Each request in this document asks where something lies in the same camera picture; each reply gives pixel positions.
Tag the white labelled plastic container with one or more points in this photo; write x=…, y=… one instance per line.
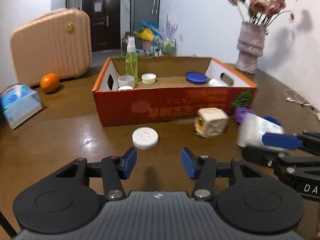
x=257, y=130

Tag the bunch of dried roses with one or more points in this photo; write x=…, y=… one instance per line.
x=265, y=2

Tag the white round lid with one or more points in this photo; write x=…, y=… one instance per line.
x=145, y=138

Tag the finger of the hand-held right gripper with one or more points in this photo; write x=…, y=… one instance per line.
x=280, y=140
x=257, y=156

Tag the white round jar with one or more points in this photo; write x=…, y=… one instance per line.
x=126, y=81

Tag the pink ribbed suitcase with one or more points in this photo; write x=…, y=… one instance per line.
x=50, y=47

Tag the pink textured vase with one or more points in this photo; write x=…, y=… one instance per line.
x=250, y=47

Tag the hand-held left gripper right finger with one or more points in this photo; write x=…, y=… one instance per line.
x=188, y=163

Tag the dark brown door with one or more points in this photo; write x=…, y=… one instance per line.
x=101, y=17

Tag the green spray bottle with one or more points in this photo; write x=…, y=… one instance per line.
x=131, y=62

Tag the white ribbed cap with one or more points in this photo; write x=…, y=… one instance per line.
x=149, y=78

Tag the blue ridged plastic piece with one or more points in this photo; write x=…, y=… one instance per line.
x=272, y=121

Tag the purple ridged plastic piece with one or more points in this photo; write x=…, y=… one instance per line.
x=241, y=115

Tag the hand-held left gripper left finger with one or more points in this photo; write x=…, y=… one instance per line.
x=128, y=163

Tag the orange fruit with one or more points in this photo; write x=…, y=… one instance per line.
x=50, y=82

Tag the grey refrigerator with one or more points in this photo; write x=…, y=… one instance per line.
x=146, y=5

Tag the small white bottle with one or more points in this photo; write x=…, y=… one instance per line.
x=216, y=82

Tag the blue tissue box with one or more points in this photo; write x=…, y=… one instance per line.
x=20, y=105

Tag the blue round lid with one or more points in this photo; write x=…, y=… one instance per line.
x=196, y=77

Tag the white round cap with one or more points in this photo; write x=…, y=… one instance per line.
x=125, y=88

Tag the white cube jar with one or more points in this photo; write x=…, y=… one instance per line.
x=211, y=122

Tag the red cardboard box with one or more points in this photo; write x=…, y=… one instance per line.
x=170, y=105

